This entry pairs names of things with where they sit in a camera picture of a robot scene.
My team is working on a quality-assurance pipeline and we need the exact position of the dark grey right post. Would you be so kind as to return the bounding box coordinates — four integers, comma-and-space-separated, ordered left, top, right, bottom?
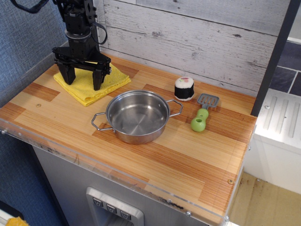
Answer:
250, 0, 301, 117

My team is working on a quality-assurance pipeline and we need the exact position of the yellow object bottom left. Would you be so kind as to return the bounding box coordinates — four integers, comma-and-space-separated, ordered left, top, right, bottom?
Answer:
6, 217, 29, 226

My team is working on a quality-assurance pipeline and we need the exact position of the plush sushi roll toy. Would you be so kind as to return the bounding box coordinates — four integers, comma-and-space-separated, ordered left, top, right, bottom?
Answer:
174, 77, 194, 101

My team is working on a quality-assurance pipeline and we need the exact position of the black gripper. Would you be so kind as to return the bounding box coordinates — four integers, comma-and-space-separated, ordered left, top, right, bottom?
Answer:
52, 35, 111, 91

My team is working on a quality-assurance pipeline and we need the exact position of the clear acrylic table guard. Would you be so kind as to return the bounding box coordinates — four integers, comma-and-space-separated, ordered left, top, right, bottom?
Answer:
0, 113, 256, 226

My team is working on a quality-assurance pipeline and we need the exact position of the silver dispenser panel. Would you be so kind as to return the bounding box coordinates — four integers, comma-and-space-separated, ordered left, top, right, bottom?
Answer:
86, 187, 144, 226

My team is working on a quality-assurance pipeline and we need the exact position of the white ribbed appliance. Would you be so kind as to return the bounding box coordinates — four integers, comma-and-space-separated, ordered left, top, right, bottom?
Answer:
244, 89, 301, 194

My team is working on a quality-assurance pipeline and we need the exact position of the yellow cloth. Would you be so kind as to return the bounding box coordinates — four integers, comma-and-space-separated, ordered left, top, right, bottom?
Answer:
54, 65, 131, 106

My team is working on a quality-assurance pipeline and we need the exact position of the stainless steel pot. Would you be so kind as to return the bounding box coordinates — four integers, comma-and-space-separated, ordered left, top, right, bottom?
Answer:
91, 90, 183, 145

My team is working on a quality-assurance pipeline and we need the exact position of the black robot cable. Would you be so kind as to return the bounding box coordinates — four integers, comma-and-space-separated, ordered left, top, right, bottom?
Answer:
9, 0, 108, 45

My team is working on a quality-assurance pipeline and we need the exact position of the green handled toy spatula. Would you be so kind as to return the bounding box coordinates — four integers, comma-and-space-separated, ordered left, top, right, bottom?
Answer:
190, 93, 220, 132

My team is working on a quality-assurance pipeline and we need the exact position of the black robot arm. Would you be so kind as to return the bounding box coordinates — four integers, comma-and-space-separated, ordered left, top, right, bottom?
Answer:
52, 0, 111, 90

